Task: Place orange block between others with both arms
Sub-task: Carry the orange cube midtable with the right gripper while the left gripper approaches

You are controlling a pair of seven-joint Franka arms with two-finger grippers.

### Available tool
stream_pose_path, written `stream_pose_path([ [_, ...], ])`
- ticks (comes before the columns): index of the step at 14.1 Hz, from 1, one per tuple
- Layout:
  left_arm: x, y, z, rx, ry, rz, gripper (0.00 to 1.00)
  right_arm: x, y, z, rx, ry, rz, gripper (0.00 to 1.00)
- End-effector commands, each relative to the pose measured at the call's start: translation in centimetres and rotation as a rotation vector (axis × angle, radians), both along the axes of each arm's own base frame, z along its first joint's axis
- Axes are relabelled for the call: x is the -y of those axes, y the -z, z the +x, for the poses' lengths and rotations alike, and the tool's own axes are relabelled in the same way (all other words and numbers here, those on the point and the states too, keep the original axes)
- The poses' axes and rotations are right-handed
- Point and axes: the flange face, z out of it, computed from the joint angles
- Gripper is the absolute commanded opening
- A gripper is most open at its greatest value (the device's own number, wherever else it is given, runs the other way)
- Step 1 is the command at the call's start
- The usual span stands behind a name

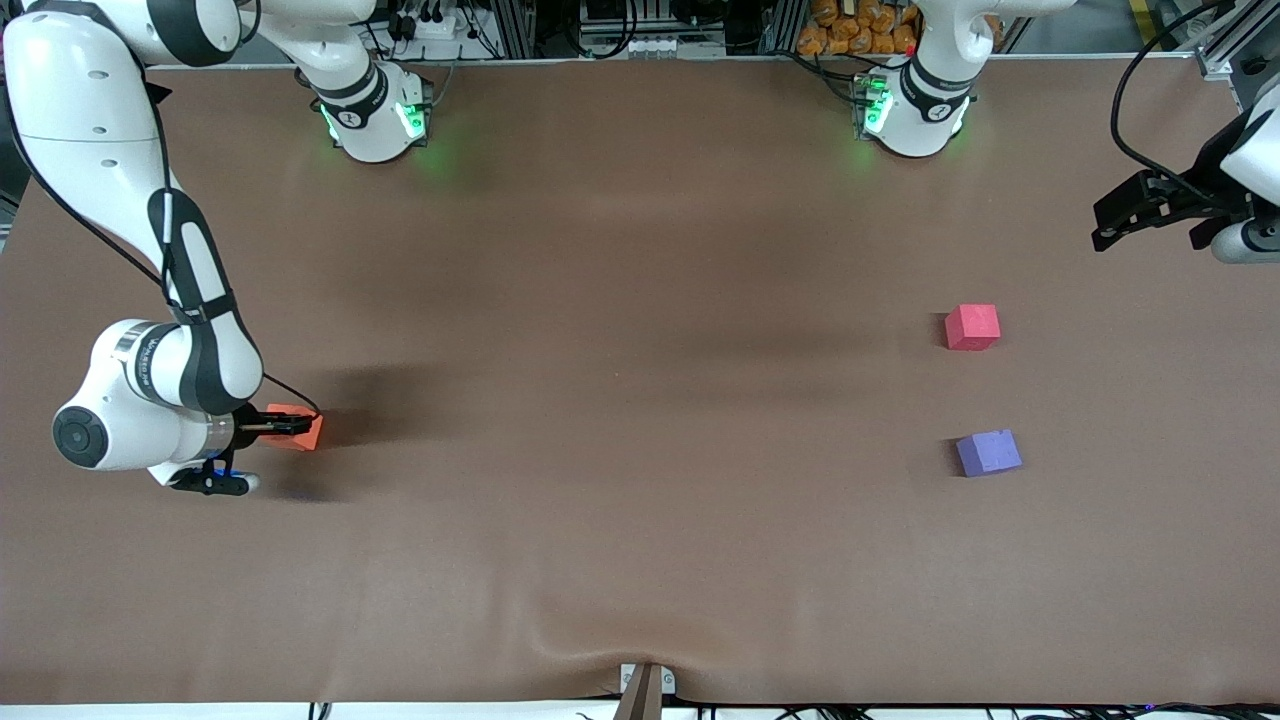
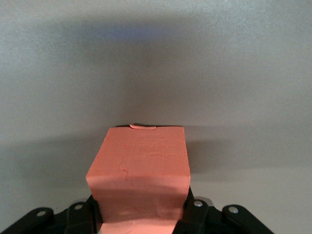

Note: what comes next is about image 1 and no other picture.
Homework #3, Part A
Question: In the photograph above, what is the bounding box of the orange foam block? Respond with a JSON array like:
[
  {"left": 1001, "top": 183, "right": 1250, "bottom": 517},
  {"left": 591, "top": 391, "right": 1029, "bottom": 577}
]
[{"left": 262, "top": 403, "right": 324, "bottom": 452}]

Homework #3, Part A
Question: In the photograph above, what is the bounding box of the red foam block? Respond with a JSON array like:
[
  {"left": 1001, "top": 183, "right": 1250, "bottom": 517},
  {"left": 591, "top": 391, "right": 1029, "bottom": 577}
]
[{"left": 944, "top": 304, "right": 1001, "bottom": 352}]

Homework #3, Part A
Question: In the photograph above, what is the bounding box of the purple foam block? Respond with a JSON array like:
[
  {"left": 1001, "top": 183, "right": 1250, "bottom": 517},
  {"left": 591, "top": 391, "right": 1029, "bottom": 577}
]
[{"left": 955, "top": 428, "right": 1023, "bottom": 478}]

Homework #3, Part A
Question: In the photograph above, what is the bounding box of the orange items pile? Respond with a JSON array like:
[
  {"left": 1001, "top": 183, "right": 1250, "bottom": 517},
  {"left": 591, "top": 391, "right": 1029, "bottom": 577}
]
[{"left": 797, "top": 0, "right": 921, "bottom": 57}]

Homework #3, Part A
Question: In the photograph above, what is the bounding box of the brown table mat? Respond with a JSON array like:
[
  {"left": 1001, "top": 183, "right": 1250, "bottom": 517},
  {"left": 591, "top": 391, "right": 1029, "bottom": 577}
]
[{"left": 0, "top": 55, "right": 1280, "bottom": 706}]

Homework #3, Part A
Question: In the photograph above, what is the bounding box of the white power strip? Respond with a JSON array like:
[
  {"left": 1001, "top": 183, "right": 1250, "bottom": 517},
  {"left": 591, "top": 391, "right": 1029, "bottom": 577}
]
[{"left": 395, "top": 8, "right": 471, "bottom": 47}]

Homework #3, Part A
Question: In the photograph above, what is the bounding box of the white terminal strip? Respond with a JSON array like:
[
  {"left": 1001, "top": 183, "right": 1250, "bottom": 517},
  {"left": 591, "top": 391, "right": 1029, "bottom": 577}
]
[{"left": 580, "top": 35, "right": 726, "bottom": 58}]

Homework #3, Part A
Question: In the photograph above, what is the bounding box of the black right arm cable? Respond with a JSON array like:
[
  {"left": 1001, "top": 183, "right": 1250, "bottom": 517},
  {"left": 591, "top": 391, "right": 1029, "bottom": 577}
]
[{"left": 5, "top": 85, "right": 323, "bottom": 419}]

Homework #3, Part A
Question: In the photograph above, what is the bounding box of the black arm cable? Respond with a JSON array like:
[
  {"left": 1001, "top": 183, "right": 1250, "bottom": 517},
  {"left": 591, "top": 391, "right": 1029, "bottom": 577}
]
[
  {"left": 1110, "top": 0, "right": 1233, "bottom": 189},
  {"left": 5, "top": 85, "right": 323, "bottom": 419}
]

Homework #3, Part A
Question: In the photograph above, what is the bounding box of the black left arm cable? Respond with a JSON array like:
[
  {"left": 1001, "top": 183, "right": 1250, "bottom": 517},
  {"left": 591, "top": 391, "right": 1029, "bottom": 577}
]
[{"left": 1110, "top": 0, "right": 1233, "bottom": 189}]

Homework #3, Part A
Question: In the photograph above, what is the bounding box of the aluminium frame profile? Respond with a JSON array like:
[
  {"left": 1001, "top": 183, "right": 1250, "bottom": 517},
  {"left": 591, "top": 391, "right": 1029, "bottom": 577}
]
[{"left": 1170, "top": 0, "right": 1280, "bottom": 81}]

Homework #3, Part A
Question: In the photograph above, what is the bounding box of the aluminium frame post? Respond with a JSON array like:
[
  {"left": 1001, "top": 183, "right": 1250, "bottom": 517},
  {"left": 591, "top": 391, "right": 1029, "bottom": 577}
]
[
  {"left": 495, "top": 0, "right": 536, "bottom": 59},
  {"left": 770, "top": 0, "right": 809, "bottom": 56}
]

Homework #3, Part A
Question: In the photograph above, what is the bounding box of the small metal clamp bracket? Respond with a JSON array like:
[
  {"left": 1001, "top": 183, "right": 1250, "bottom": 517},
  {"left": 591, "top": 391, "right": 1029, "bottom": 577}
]
[{"left": 620, "top": 663, "right": 677, "bottom": 696}]

